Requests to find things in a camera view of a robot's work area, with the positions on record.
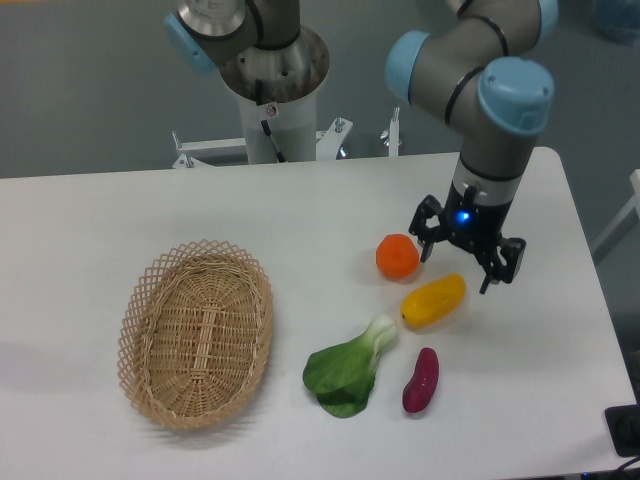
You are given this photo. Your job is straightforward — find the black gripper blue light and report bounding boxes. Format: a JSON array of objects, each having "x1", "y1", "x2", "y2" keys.
[{"x1": 409, "y1": 186, "x2": 526, "y2": 294}]

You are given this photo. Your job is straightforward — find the yellow mango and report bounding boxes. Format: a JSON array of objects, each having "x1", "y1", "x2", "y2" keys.
[{"x1": 400, "y1": 273, "x2": 467, "y2": 330}]

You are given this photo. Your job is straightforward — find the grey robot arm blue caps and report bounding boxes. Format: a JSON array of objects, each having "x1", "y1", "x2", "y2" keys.
[{"x1": 164, "y1": 1, "x2": 558, "y2": 285}]

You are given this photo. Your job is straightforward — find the orange persimmon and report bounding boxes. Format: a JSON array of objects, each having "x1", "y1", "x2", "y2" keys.
[{"x1": 375, "y1": 233, "x2": 420, "y2": 279}]

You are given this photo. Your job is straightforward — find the purple sweet potato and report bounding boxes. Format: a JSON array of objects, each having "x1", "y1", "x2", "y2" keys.
[{"x1": 402, "y1": 347, "x2": 440, "y2": 414}]

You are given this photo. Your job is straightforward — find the green bok choy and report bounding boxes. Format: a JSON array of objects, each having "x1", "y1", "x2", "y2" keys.
[{"x1": 302, "y1": 314, "x2": 399, "y2": 419}]

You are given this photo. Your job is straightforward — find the black device at table edge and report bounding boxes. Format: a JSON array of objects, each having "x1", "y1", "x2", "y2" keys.
[{"x1": 604, "y1": 404, "x2": 639, "y2": 457}]

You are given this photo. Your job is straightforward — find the woven wicker basket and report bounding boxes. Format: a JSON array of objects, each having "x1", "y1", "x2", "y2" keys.
[{"x1": 117, "y1": 240, "x2": 273, "y2": 430}]

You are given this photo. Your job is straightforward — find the white frame at right edge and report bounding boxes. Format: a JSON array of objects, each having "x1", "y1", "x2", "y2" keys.
[{"x1": 590, "y1": 169, "x2": 639, "y2": 264}]

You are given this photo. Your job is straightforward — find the white metal base frame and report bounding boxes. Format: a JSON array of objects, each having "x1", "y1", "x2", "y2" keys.
[{"x1": 171, "y1": 106, "x2": 403, "y2": 170}]

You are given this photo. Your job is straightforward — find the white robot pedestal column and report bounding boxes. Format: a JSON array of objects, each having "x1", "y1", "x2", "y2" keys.
[{"x1": 237, "y1": 94, "x2": 317, "y2": 165}]

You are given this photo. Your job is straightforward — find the black cable on pedestal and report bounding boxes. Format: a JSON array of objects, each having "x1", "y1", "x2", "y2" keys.
[{"x1": 254, "y1": 79, "x2": 287, "y2": 164}]

